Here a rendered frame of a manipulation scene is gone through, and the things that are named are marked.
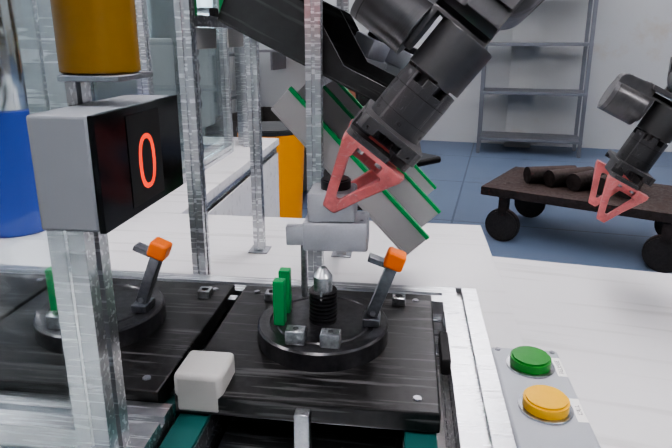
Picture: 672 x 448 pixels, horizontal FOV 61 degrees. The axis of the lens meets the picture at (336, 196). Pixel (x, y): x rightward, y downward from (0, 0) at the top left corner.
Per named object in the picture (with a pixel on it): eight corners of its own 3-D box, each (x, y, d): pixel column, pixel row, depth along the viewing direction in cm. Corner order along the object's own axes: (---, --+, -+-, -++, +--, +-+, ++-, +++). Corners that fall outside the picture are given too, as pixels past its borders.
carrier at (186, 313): (235, 298, 76) (230, 207, 72) (159, 411, 53) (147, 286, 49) (65, 288, 79) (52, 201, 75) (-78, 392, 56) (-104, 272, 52)
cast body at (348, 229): (369, 237, 60) (369, 172, 59) (367, 252, 56) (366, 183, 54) (290, 236, 61) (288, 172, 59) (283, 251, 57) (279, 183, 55)
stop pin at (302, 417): (311, 446, 52) (311, 408, 51) (309, 455, 51) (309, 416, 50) (296, 445, 52) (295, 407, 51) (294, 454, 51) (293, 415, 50)
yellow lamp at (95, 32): (153, 70, 40) (147, -5, 38) (118, 74, 35) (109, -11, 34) (85, 69, 40) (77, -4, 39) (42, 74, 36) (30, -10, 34)
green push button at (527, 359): (545, 363, 60) (546, 346, 60) (554, 385, 56) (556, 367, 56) (505, 360, 61) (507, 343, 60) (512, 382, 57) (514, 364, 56)
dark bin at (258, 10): (413, 103, 87) (435, 57, 84) (395, 113, 75) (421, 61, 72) (256, 22, 91) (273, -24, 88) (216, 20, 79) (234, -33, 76)
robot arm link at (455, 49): (502, 45, 49) (498, 49, 54) (440, -6, 49) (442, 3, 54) (448, 108, 51) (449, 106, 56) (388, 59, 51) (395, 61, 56)
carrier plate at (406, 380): (430, 308, 73) (431, 293, 72) (439, 434, 50) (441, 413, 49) (246, 298, 76) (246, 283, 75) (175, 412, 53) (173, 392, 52)
